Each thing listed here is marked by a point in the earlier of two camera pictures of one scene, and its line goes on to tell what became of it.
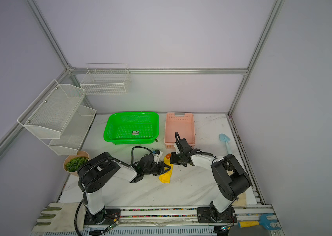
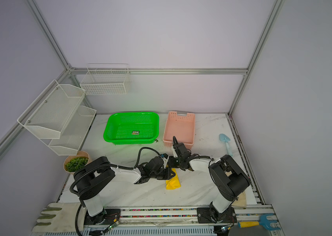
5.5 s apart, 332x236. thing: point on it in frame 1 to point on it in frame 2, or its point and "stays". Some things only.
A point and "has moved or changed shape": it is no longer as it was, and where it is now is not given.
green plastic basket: x=131 y=128 stays
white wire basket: x=105 y=78 stays
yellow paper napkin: x=167 y=176 has moved or changed shape
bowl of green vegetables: x=72 y=163 stays
